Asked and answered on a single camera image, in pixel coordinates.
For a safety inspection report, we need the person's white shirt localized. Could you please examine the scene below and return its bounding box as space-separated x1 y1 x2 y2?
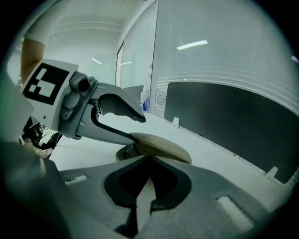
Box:
23 0 65 44

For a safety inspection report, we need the black office chair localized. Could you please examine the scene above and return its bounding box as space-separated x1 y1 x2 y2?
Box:
29 123 63 150

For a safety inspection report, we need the person's left forearm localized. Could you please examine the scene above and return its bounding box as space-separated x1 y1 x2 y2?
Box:
20 38 45 86

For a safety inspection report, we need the grey oval object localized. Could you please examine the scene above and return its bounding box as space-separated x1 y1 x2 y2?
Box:
115 132 192 165

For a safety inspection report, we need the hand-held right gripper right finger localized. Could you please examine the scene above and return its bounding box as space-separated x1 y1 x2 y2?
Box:
140 155 294 239

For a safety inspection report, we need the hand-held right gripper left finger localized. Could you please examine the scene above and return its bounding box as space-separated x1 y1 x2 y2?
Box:
58 155 150 239

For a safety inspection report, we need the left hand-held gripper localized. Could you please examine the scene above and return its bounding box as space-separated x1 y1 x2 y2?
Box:
22 59 147 147

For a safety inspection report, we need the white bottle with blue label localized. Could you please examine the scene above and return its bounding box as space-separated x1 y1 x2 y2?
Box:
139 90 150 112

